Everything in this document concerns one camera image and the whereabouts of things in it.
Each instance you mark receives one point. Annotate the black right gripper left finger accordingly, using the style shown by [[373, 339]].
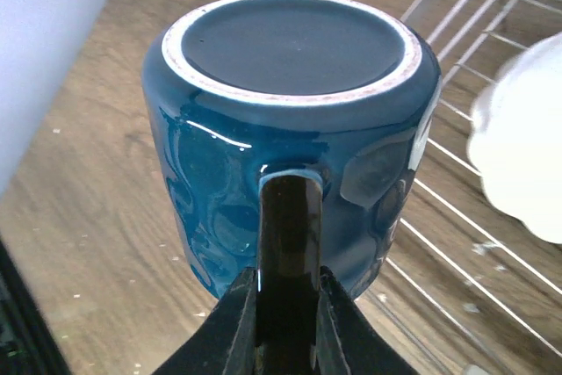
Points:
[[226, 342]]

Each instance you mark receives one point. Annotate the white scalloped bowl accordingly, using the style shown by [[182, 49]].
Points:
[[515, 141]]

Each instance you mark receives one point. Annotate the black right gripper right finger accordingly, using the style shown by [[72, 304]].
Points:
[[346, 343]]

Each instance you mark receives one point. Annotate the wire dish rack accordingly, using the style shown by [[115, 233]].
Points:
[[467, 289]]

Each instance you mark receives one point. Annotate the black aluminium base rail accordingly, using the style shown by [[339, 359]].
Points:
[[27, 344]]

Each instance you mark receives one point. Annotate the dark blue mug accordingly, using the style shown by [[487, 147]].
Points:
[[289, 133]]

